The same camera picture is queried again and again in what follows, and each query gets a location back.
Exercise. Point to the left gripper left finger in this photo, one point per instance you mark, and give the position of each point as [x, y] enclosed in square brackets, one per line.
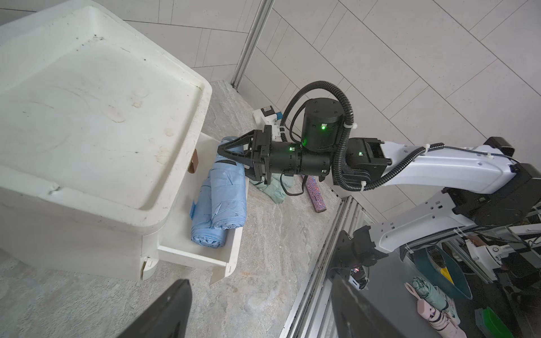
[167, 316]

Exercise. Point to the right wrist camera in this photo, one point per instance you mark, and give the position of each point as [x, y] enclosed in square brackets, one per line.
[269, 115]

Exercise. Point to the white three-drawer cabinet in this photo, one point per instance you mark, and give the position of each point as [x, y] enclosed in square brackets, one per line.
[102, 153]

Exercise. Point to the aluminium mounting rail frame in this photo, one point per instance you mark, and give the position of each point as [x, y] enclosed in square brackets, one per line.
[311, 314]

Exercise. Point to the spare green umbrella outside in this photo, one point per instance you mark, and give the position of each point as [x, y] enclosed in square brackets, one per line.
[435, 297]

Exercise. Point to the spare pink umbrella outside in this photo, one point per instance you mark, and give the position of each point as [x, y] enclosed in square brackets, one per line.
[438, 320]

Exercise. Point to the green plastic bin outside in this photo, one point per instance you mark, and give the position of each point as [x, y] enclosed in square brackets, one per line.
[490, 324]

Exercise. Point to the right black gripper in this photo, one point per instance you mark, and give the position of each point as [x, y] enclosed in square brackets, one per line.
[263, 157]

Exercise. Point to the green folded umbrella left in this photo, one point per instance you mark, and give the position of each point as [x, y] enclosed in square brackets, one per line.
[274, 189]

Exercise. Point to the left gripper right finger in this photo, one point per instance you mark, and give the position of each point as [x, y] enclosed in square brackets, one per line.
[355, 316]

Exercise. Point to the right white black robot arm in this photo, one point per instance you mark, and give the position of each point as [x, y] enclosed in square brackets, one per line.
[482, 187]

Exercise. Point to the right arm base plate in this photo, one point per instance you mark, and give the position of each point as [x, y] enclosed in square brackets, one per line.
[352, 251]

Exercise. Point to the purple glitter bottle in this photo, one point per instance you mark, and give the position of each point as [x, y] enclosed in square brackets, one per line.
[315, 194]

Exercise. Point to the blue umbrella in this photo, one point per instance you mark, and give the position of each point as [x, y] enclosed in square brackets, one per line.
[228, 194]
[203, 232]

